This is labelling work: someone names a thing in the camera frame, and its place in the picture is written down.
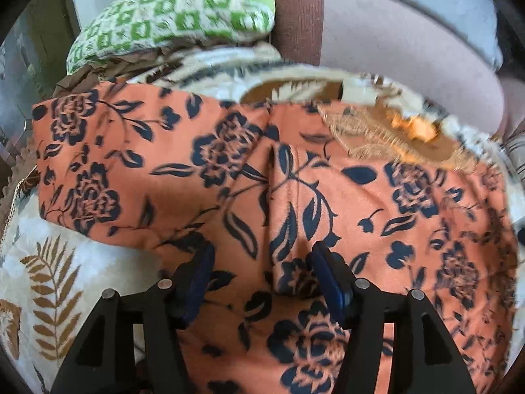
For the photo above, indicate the orange floral print garment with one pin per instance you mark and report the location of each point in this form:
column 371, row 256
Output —
column 172, row 172

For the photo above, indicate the brown and pink cushion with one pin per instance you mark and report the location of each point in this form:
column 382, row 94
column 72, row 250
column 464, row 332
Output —
column 393, row 37

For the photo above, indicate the leaf print blanket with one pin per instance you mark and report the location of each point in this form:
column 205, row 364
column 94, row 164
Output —
column 28, row 262

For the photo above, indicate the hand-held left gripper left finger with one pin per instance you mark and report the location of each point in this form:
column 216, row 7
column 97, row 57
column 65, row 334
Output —
column 200, row 280

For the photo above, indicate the green and white patterned pillow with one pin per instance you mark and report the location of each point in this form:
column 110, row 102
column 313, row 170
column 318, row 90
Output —
column 172, row 12

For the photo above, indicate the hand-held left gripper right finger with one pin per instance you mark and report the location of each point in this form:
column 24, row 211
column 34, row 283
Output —
column 328, row 283

